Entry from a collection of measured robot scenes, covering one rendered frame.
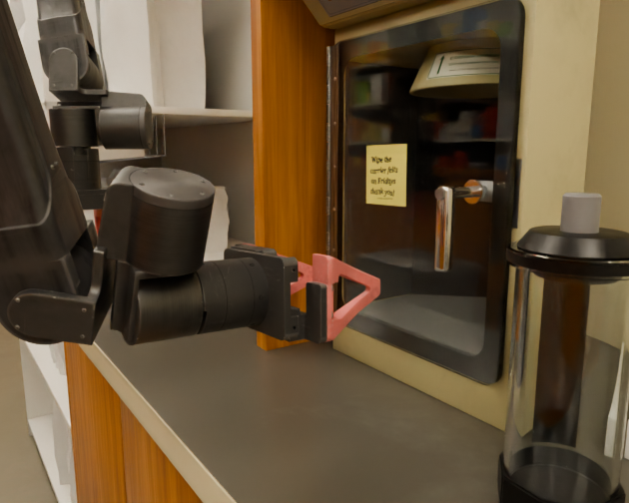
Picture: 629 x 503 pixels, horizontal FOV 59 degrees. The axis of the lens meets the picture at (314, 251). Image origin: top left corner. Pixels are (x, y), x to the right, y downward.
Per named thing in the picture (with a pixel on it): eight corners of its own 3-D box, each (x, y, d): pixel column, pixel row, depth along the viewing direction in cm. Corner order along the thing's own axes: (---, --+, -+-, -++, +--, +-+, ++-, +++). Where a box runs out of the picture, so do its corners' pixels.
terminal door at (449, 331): (333, 318, 84) (335, 43, 77) (501, 389, 60) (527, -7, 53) (329, 319, 84) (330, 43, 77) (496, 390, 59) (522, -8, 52)
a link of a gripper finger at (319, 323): (343, 244, 52) (256, 250, 46) (397, 250, 46) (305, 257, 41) (343, 314, 53) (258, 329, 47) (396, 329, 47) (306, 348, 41)
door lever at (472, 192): (479, 268, 60) (460, 264, 62) (484, 180, 58) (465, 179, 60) (444, 274, 57) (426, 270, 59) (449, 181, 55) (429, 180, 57)
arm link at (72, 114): (57, 103, 75) (40, 99, 70) (109, 103, 76) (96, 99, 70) (62, 155, 76) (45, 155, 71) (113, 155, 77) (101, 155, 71)
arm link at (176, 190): (51, 271, 45) (6, 333, 38) (56, 136, 40) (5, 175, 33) (199, 295, 47) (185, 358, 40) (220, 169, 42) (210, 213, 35)
